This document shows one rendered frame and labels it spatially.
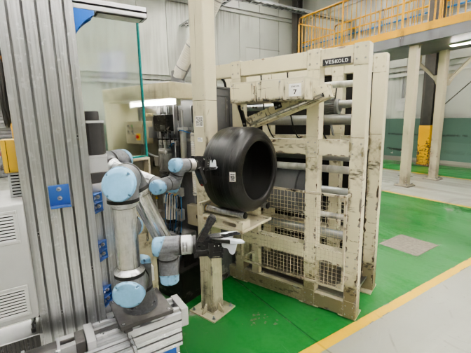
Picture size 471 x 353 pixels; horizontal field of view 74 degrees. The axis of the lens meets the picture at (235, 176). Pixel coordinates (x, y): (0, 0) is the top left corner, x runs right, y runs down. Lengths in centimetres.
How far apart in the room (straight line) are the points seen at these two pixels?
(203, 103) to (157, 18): 1003
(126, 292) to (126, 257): 13
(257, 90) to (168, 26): 1010
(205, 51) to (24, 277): 166
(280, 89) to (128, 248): 145
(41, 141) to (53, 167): 11
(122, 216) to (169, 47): 1107
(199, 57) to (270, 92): 54
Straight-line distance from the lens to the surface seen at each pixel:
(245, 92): 236
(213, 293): 262
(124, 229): 123
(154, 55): 1186
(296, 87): 215
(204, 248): 127
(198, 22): 236
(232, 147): 193
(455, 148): 1119
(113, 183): 117
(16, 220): 143
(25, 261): 149
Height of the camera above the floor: 153
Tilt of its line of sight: 11 degrees down
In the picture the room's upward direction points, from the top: 1 degrees counter-clockwise
